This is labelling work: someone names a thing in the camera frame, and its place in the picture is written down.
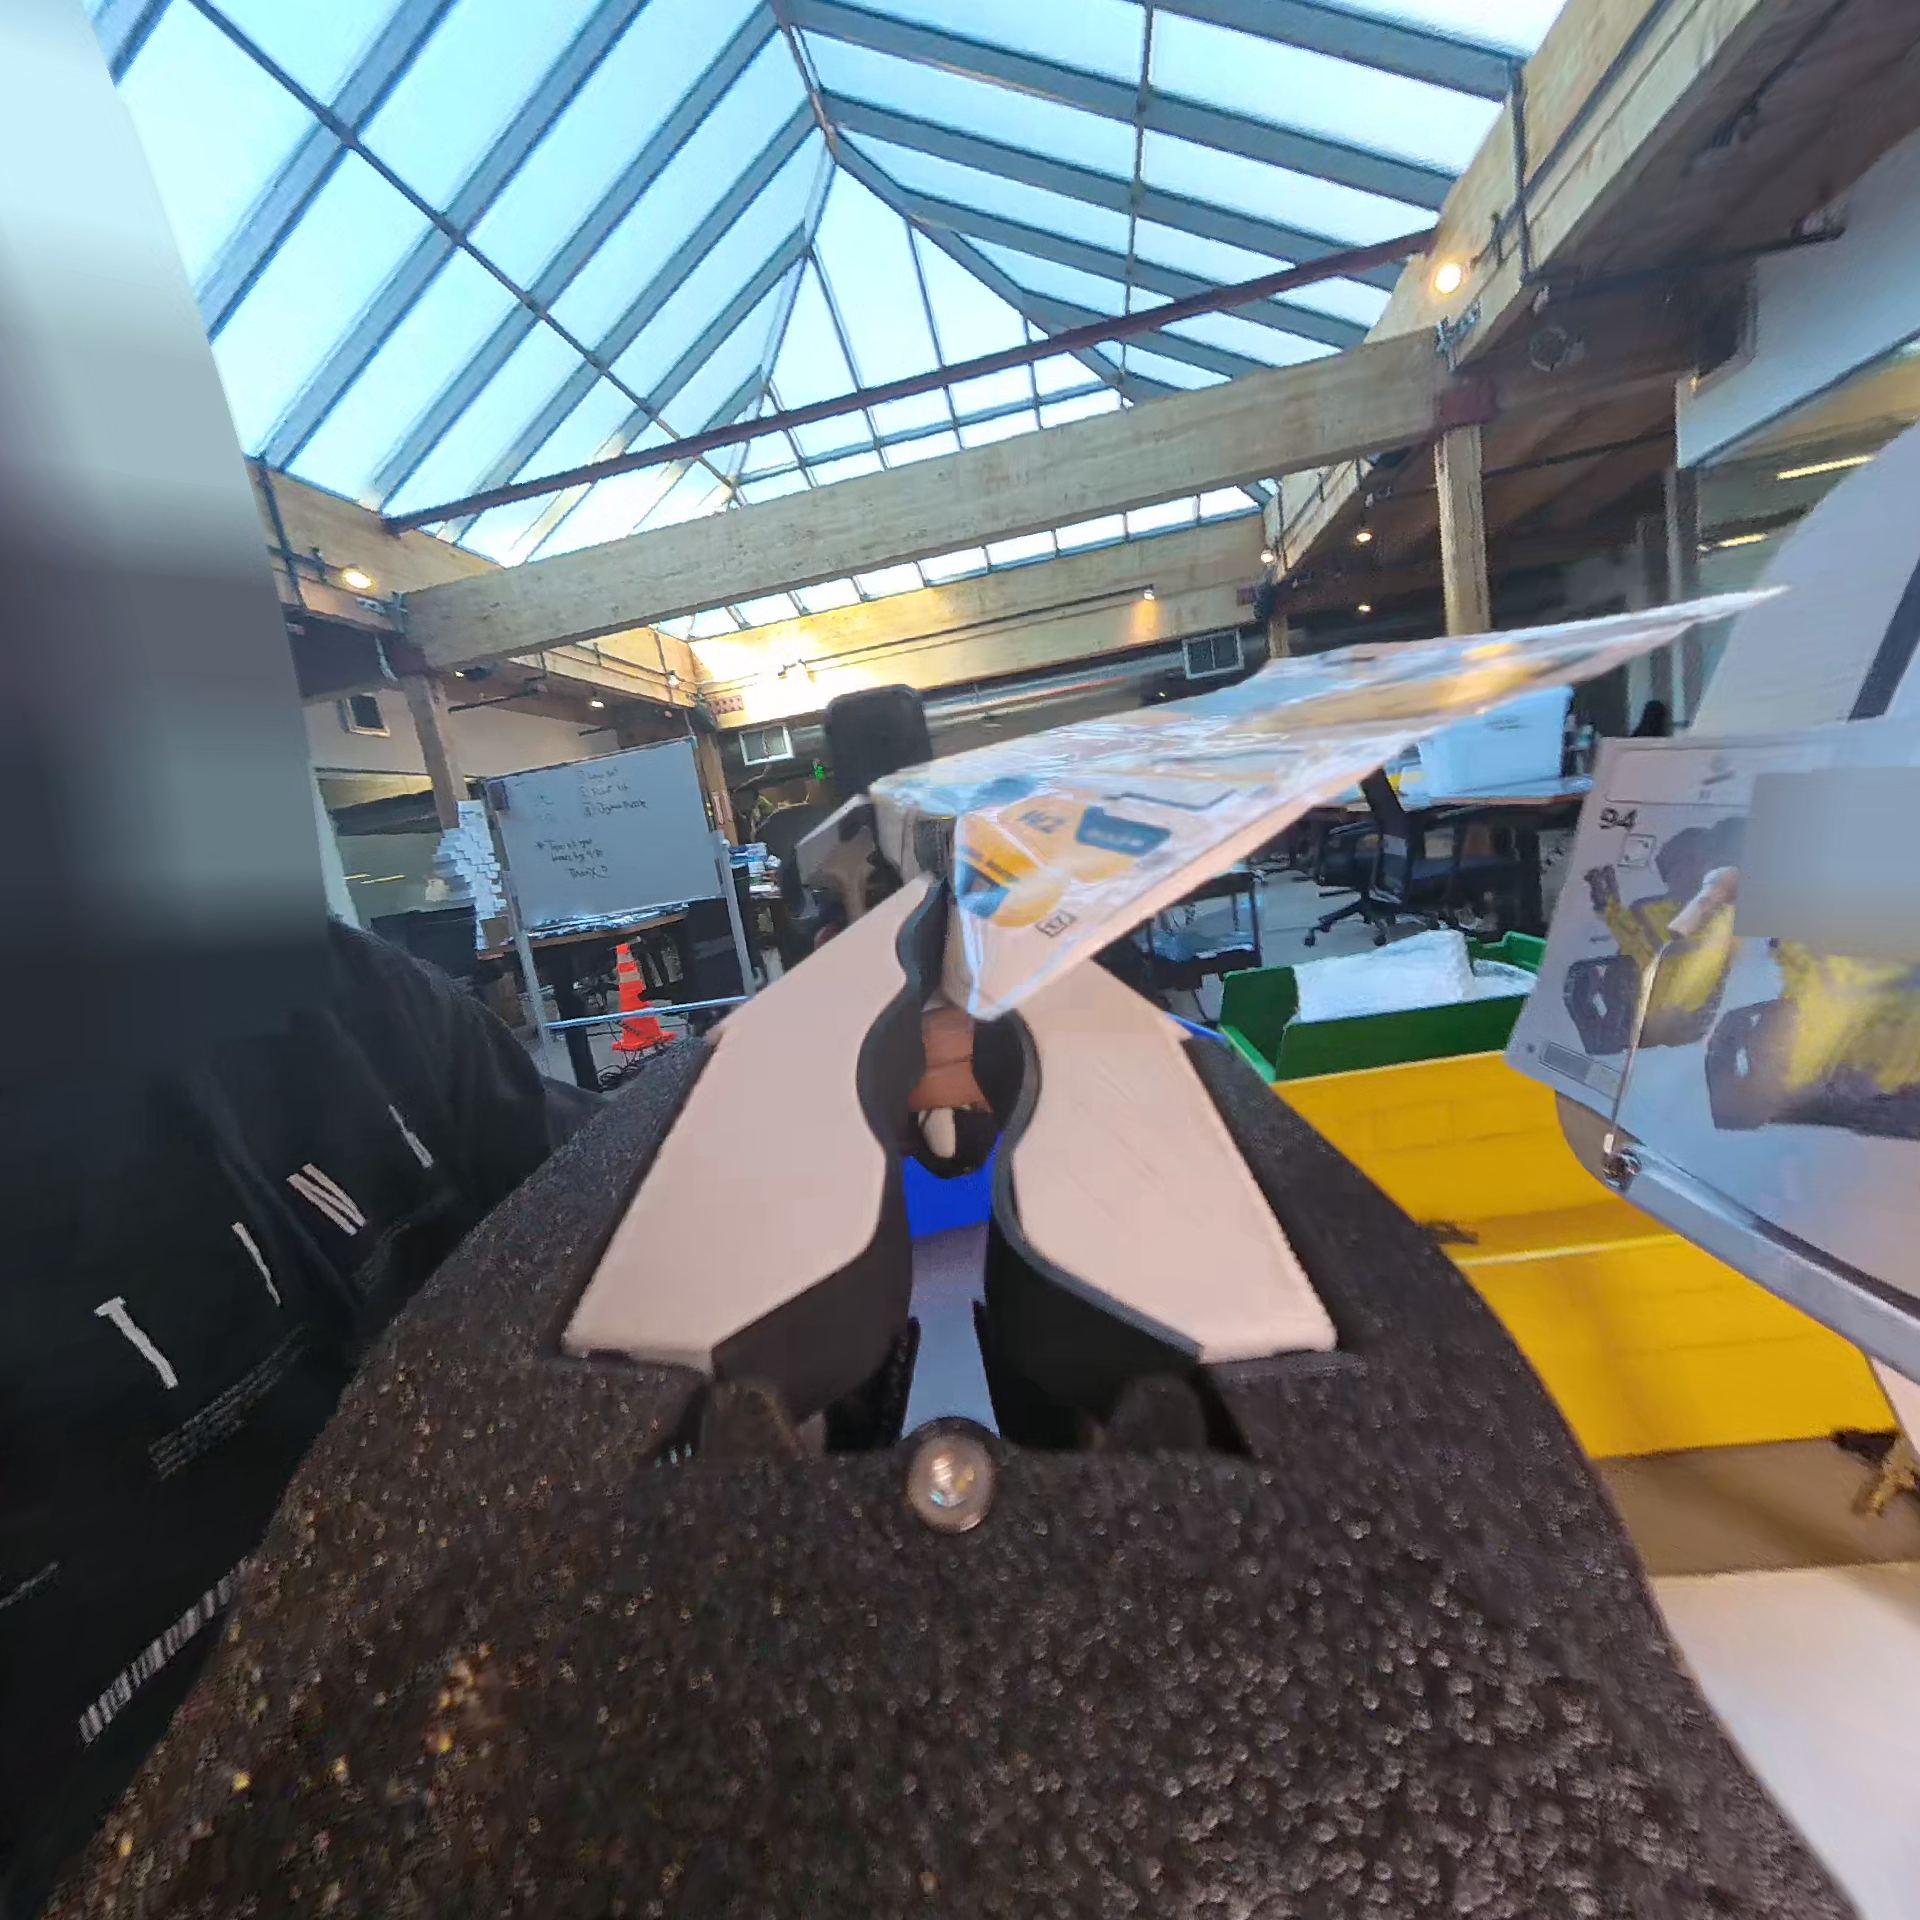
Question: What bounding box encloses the whiteboard on stand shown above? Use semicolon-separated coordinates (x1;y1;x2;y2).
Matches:
480;737;758;1080

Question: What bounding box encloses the sticker sheet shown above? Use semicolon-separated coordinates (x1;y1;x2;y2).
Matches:
868;588;1785;1023

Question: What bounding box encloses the book stand with white base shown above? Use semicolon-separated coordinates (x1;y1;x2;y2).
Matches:
1551;427;1920;1920

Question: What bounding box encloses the green storage bin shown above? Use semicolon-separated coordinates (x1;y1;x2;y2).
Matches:
1218;932;1548;1080

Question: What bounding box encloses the bubble wrap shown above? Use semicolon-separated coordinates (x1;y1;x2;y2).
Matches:
1295;932;1532;1023

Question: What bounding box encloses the person's left hand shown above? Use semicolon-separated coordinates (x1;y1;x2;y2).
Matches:
905;1007;1001;1123

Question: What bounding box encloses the yellow storage bin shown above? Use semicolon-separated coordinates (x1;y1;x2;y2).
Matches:
1272;1053;1901;1459

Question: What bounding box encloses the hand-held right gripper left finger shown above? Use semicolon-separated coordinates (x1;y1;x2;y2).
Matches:
562;877;954;1454

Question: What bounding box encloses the black utility cart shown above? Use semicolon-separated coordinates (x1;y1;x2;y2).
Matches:
1140;868;1263;984

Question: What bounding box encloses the clear plastic storage box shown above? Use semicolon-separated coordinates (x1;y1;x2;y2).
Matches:
1411;689;1576;801

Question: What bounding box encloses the group of black office chairs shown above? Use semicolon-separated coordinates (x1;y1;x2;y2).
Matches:
658;764;1523;1023

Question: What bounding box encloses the instruction booklet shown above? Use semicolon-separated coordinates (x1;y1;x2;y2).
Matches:
1508;718;1920;1202

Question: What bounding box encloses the orange traffic cone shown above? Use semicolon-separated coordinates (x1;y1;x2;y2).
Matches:
608;940;677;1054

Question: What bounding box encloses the blue storage bin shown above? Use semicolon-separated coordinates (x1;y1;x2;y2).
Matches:
901;1011;1231;1238

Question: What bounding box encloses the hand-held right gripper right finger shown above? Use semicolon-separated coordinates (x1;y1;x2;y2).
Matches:
979;960;1339;1454

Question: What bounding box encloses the stack of white boxes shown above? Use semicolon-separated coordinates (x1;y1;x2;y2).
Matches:
434;804;502;920

